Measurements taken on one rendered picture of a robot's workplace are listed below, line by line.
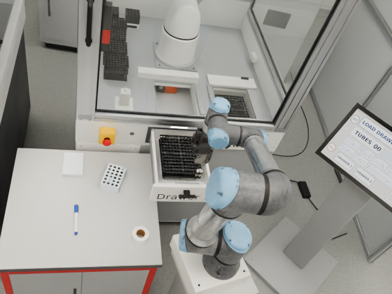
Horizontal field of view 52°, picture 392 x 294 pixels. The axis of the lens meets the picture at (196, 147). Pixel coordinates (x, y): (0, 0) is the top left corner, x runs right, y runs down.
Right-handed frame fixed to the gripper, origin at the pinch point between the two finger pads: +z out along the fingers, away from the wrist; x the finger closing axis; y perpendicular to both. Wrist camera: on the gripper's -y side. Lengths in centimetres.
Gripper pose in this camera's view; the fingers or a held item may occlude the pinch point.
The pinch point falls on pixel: (203, 161)
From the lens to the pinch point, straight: 175.5
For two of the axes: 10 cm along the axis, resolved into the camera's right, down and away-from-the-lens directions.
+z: -2.4, 6.4, 7.3
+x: 1.3, 7.7, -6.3
